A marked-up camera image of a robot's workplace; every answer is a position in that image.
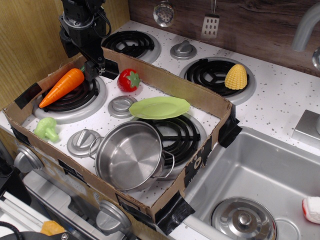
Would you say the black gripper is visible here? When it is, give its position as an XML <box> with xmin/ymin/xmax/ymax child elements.
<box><xmin>58</xmin><ymin>14</ymin><xmax>112</xmax><ymax>82</ymax></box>

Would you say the orange toy carrot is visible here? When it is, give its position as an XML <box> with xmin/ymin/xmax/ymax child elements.
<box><xmin>38</xmin><ymin>68</ymin><xmax>85</xmax><ymax>109</ymax></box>

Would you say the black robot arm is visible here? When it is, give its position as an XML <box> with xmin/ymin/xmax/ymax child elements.
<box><xmin>58</xmin><ymin>0</ymin><xmax>112</xmax><ymax>81</ymax></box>

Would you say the silver knob near plate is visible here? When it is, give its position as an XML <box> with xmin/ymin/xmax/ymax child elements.
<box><xmin>108</xmin><ymin>95</ymin><xmax>137</xmax><ymax>119</ymax></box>

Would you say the light green plastic plate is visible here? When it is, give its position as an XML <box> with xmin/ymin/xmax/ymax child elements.
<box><xmin>129</xmin><ymin>96</ymin><xmax>191</xmax><ymax>120</ymax></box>

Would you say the front left black burner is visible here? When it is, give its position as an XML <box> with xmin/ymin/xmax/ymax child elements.
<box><xmin>33</xmin><ymin>76</ymin><xmax>108</xmax><ymax>125</ymax></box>

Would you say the black burner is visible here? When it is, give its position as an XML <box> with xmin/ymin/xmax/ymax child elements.
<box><xmin>33</xmin><ymin>76</ymin><xmax>108</xmax><ymax>125</ymax></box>
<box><xmin>101</xmin><ymin>30</ymin><xmax>162</xmax><ymax>64</ymax></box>
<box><xmin>179</xmin><ymin>57</ymin><xmax>257</xmax><ymax>105</ymax></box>
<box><xmin>134</xmin><ymin>113</ymin><xmax>207</xmax><ymax>181</ymax></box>

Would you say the red toy strawberry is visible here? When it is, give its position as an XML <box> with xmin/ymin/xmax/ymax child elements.
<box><xmin>117</xmin><ymin>68</ymin><xmax>141</xmax><ymax>93</ymax></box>

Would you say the back left black burner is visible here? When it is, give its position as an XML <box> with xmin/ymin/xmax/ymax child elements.
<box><xmin>101</xmin><ymin>30</ymin><xmax>162</xmax><ymax>64</ymax></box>

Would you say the green toy broccoli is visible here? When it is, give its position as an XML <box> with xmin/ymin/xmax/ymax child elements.
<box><xmin>33</xmin><ymin>117</ymin><xmax>59</xmax><ymax>142</ymax></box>

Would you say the silver knob near pot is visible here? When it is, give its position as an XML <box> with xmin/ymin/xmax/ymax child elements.
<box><xmin>67</xmin><ymin>129</ymin><xmax>102</xmax><ymax>158</ymax></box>

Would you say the hanging silver strainer spoon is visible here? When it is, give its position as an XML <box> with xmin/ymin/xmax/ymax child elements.
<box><xmin>153</xmin><ymin>0</ymin><xmax>176</xmax><ymax>28</ymax></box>

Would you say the stainless steel pot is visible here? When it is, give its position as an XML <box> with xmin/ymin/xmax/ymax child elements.
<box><xmin>89</xmin><ymin>120</ymin><xmax>171</xmax><ymax>193</ymax></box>

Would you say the silver knob back centre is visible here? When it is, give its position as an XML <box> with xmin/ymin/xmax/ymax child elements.
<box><xmin>170</xmin><ymin>40</ymin><xmax>197</xmax><ymax>60</ymax></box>

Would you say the silver front knob left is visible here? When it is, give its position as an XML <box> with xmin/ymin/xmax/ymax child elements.
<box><xmin>14</xmin><ymin>144</ymin><xmax>44</xmax><ymax>173</ymax></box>

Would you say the front right black burner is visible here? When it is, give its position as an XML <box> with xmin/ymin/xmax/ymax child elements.
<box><xmin>134</xmin><ymin>113</ymin><xmax>207</xmax><ymax>181</ymax></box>

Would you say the back right black burner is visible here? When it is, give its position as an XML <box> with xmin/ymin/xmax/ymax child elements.
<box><xmin>179</xmin><ymin>57</ymin><xmax>257</xmax><ymax>105</ymax></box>

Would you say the hanging silver slotted spatula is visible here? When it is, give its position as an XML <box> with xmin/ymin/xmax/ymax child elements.
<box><xmin>200</xmin><ymin>0</ymin><xmax>220</xmax><ymax>40</ymax></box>

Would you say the yellow toy corn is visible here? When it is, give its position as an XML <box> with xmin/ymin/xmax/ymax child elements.
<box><xmin>224</xmin><ymin>64</ymin><xmax>248</xmax><ymax>90</ymax></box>

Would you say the silver front knob right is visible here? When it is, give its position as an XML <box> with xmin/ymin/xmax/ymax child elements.
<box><xmin>95</xmin><ymin>200</ymin><xmax>132</xmax><ymax>236</ymax></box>

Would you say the cardboard fence with black tape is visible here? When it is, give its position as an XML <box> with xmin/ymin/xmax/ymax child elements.
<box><xmin>4</xmin><ymin>48</ymin><xmax>237</xmax><ymax>239</ymax></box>

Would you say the orange object bottom left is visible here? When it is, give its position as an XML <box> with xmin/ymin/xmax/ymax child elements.
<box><xmin>40</xmin><ymin>220</ymin><xmax>66</xmax><ymax>236</ymax></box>

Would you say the steel pot lid in sink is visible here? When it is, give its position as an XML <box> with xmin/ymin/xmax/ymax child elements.
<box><xmin>210</xmin><ymin>197</ymin><xmax>278</xmax><ymax>240</ymax></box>

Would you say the stainless steel sink basin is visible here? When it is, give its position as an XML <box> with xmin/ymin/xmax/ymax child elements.
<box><xmin>185</xmin><ymin>127</ymin><xmax>320</xmax><ymax>240</ymax></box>

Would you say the grey faucet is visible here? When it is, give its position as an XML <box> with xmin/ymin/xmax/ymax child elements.
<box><xmin>291</xmin><ymin>1</ymin><xmax>320</xmax><ymax>75</ymax></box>

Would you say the white red toy in sink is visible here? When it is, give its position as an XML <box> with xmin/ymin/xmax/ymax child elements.
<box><xmin>302</xmin><ymin>196</ymin><xmax>320</xmax><ymax>224</ymax></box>

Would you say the black cable bottom left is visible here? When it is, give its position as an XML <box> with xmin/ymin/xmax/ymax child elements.
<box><xmin>0</xmin><ymin>221</ymin><xmax>23</xmax><ymax>240</ymax></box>

